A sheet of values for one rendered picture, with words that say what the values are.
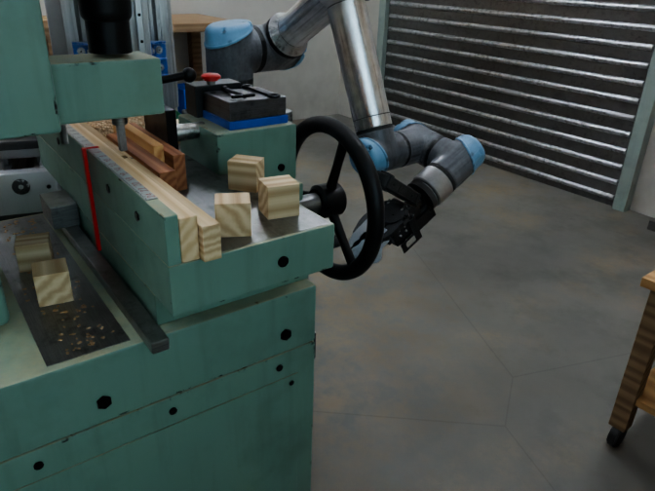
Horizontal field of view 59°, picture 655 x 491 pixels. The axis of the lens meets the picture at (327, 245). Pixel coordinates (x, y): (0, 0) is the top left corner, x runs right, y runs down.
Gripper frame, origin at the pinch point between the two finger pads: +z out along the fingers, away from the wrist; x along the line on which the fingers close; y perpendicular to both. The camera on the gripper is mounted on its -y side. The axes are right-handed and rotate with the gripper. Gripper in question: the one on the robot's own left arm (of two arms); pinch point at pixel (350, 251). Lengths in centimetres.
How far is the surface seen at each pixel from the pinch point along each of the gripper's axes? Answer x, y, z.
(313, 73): 332, 140, -176
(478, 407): 4, 88, -14
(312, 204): -2.0, -16.1, 2.8
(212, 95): 3.8, -39.1, 6.1
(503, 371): 11, 98, -32
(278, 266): -25.7, -30.9, 18.8
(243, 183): -10.4, -33.0, 13.1
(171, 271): -26, -40, 28
